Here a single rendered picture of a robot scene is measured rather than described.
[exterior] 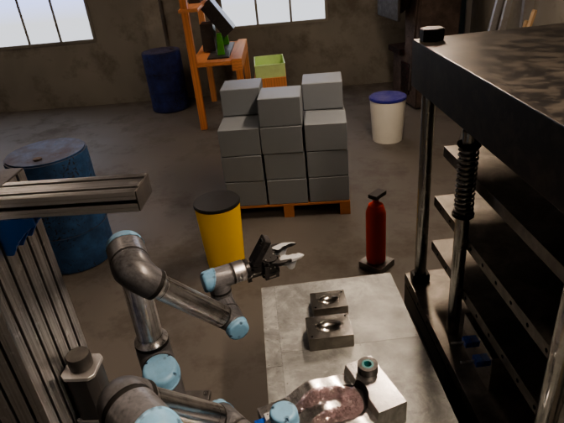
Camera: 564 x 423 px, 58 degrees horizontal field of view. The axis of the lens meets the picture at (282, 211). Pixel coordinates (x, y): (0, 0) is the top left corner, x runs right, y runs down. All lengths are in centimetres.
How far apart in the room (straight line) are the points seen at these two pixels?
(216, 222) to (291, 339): 183
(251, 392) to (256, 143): 233
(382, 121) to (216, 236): 314
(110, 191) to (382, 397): 134
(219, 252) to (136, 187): 318
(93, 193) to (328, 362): 150
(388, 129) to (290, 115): 222
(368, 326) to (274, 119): 261
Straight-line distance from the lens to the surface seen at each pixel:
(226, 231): 410
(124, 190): 105
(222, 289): 175
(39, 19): 1016
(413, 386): 224
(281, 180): 485
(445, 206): 244
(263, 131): 467
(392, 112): 648
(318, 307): 249
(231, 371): 347
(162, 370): 174
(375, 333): 244
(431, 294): 271
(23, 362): 130
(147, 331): 177
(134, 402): 110
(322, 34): 918
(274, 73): 747
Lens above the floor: 244
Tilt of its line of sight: 28 degrees down
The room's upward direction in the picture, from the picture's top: 6 degrees counter-clockwise
